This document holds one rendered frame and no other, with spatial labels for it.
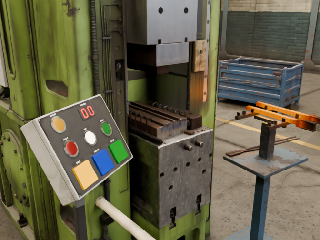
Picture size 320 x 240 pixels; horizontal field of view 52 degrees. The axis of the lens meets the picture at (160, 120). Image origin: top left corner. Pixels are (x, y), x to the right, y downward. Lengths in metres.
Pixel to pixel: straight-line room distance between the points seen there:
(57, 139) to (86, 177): 0.15
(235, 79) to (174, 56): 4.01
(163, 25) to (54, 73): 0.63
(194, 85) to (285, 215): 1.40
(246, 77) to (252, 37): 4.90
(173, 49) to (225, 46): 9.27
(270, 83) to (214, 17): 3.42
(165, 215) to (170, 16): 0.95
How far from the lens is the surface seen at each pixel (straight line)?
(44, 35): 1.76
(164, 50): 1.49
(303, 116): 1.96
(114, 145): 1.22
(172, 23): 1.51
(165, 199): 1.66
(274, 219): 2.74
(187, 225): 1.89
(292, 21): 9.65
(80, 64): 1.42
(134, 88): 2.01
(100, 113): 1.24
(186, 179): 1.71
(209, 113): 2.03
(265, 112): 1.95
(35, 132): 1.06
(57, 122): 1.08
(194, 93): 1.87
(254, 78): 5.37
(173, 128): 1.62
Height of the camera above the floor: 1.51
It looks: 19 degrees down
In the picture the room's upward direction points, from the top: straight up
